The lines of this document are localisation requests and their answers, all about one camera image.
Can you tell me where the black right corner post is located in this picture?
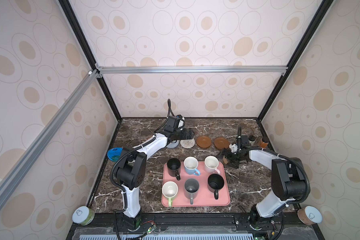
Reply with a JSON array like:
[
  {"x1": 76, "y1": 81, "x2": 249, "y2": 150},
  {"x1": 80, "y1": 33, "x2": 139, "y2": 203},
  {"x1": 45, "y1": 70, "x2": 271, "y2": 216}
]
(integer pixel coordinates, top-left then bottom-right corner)
[{"x1": 258, "y1": 0, "x2": 334, "y2": 123}]

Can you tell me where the light blue mug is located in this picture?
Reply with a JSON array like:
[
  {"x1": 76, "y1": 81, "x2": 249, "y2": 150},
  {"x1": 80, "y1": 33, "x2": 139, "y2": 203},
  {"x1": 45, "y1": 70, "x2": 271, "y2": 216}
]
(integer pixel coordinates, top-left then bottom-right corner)
[{"x1": 184, "y1": 157, "x2": 201, "y2": 176}]

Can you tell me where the brown paw shaped coaster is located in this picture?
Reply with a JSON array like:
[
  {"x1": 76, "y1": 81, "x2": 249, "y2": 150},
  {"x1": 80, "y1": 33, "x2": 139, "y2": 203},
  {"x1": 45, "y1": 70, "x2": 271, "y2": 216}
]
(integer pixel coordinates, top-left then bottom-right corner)
[{"x1": 223, "y1": 156, "x2": 230, "y2": 165}]

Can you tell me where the black corner frame post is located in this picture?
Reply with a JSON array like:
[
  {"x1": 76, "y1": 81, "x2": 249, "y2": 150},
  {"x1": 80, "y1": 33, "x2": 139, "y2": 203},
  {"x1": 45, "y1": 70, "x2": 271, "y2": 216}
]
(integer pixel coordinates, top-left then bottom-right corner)
[{"x1": 58, "y1": 0, "x2": 123, "y2": 122}]

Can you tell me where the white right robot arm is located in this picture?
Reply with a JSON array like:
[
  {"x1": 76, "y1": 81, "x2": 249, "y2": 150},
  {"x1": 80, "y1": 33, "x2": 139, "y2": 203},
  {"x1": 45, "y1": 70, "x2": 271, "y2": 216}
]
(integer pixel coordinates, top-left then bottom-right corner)
[{"x1": 217, "y1": 135, "x2": 311, "y2": 230}]

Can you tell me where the aluminium left side bar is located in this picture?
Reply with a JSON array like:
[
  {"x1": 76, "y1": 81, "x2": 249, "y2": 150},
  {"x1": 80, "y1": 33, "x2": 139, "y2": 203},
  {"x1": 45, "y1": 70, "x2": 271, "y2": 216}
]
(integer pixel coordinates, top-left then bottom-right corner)
[{"x1": 0, "y1": 69, "x2": 99, "y2": 210}]

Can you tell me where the aluminium back crossbar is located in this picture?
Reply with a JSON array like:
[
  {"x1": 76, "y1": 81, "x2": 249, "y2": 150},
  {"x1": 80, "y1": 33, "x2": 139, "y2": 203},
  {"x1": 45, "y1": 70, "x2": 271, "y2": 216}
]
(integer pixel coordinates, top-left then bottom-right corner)
[{"x1": 98, "y1": 65, "x2": 288, "y2": 75}]

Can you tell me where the green jar white lid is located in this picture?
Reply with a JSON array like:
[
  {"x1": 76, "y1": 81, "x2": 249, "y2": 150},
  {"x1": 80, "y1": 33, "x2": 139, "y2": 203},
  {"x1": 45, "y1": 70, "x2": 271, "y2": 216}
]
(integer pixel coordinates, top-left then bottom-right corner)
[{"x1": 72, "y1": 206, "x2": 95, "y2": 226}]

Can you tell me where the black mug front right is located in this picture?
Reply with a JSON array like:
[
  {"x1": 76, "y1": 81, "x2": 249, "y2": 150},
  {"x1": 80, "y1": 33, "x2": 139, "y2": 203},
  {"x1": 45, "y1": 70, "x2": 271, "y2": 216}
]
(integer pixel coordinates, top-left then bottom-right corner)
[{"x1": 208, "y1": 174, "x2": 225, "y2": 200}]

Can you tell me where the orange bottle black cap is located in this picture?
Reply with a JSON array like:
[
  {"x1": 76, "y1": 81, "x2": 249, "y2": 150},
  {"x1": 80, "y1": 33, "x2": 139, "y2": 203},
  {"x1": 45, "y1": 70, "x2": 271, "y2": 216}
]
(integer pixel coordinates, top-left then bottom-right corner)
[{"x1": 257, "y1": 136, "x2": 270, "y2": 149}]

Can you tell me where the light blue woven coaster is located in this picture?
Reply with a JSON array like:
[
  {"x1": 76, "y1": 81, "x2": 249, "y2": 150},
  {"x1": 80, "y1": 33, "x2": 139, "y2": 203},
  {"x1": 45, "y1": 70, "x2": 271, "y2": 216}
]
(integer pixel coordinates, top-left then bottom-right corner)
[{"x1": 167, "y1": 140, "x2": 180, "y2": 149}]

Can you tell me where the black mug back left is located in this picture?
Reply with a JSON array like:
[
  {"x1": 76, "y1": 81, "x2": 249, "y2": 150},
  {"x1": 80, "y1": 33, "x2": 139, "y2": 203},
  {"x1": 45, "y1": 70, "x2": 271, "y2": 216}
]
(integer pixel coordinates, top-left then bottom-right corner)
[{"x1": 167, "y1": 158, "x2": 181, "y2": 181}]

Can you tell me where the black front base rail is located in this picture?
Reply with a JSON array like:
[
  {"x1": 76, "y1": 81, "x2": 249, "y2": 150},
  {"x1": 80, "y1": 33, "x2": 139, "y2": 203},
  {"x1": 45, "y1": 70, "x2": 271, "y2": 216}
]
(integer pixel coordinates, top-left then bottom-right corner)
[{"x1": 66, "y1": 213, "x2": 324, "y2": 240}]

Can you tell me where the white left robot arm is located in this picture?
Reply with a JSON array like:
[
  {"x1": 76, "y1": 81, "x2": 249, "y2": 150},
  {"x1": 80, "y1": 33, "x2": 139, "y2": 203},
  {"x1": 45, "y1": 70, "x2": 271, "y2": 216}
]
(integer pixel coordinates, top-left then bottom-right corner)
[{"x1": 110, "y1": 115, "x2": 195, "y2": 230}]

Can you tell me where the brown can white lid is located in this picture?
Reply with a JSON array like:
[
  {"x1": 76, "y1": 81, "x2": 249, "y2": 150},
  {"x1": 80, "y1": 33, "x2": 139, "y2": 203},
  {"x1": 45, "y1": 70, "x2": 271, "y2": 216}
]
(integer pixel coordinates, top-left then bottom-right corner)
[{"x1": 298, "y1": 206, "x2": 323, "y2": 226}]

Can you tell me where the multicolour stitched white coaster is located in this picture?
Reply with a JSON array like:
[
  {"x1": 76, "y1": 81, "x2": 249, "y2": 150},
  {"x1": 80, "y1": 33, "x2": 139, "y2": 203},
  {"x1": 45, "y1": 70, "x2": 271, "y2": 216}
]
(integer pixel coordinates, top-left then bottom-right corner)
[{"x1": 180, "y1": 139, "x2": 196, "y2": 149}]

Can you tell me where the blue lidded white cup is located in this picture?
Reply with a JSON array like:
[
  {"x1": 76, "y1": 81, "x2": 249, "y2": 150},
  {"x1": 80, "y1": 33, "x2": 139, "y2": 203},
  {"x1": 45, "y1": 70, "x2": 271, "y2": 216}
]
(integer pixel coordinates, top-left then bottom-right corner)
[{"x1": 107, "y1": 148, "x2": 123, "y2": 162}]

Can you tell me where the grey mug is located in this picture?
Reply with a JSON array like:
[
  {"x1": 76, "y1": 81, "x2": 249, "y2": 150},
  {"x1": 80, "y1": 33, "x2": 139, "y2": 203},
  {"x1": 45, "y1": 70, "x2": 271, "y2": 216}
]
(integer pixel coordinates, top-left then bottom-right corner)
[{"x1": 184, "y1": 178, "x2": 200, "y2": 205}]

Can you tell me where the green white mug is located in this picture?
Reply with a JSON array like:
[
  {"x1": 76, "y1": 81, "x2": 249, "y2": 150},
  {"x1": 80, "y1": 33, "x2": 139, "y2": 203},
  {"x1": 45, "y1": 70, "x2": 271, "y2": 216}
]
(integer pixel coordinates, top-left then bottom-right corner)
[{"x1": 162, "y1": 181, "x2": 179, "y2": 208}]

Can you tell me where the black mug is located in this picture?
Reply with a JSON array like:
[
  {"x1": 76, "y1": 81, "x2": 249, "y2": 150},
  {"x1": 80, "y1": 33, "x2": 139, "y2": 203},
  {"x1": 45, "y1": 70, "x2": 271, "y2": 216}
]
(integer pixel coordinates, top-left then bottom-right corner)
[
  {"x1": 208, "y1": 174, "x2": 225, "y2": 200},
  {"x1": 167, "y1": 158, "x2": 181, "y2": 181}
]

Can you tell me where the round brown wooden coaster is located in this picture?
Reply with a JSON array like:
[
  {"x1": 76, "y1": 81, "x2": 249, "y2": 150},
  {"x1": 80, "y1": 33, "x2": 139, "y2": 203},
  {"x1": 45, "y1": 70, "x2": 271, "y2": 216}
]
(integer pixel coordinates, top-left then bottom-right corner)
[{"x1": 214, "y1": 137, "x2": 231, "y2": 150}]

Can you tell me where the pink tray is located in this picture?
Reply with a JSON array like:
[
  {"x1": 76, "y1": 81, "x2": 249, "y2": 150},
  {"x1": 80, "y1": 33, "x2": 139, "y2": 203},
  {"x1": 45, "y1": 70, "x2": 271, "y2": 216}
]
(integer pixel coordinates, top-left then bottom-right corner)
[{"x1": 163, "y1": 162, "x2": 231, "y2": 208}]

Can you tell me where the pink white mug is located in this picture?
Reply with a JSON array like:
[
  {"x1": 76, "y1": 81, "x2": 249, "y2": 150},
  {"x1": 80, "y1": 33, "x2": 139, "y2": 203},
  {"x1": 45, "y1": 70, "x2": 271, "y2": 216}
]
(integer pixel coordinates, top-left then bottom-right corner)
[{"x1": 204, "y1": 156, "x2": 221, "y2": 175}]

